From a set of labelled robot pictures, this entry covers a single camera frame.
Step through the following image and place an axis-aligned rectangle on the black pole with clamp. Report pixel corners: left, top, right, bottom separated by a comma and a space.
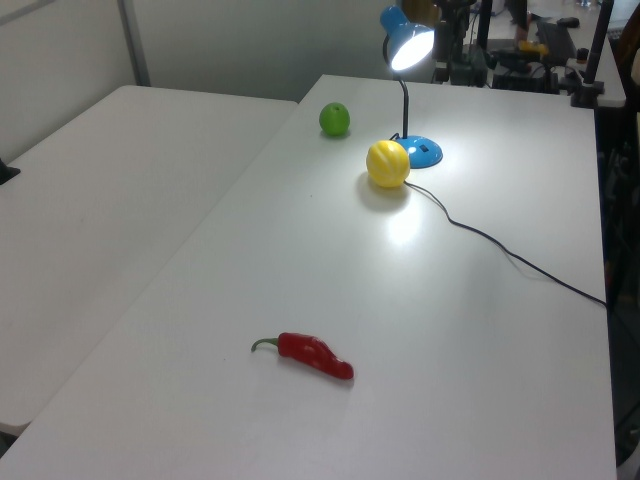
570, 0, 615, 109

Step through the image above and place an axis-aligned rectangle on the yellow striped melon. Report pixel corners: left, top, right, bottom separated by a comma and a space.
365, 139, 412, 189

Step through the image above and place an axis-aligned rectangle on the black lamp power cable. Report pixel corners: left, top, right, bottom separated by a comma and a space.
388, 131, 609, 308

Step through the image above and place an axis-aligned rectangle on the green apple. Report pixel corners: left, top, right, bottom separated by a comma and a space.
318, 101, 351, 137

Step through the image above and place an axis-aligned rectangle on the red chili pepper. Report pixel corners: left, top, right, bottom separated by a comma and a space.
250, 331, 355, 381

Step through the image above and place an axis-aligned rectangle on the black table clamp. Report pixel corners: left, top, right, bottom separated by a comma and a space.
0, 158, 22, 186

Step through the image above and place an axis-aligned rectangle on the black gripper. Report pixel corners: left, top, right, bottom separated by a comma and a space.
435, 0, 474, 84

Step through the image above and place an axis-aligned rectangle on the blue desk lamp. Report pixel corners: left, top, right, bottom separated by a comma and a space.
378, 4, 444, 170

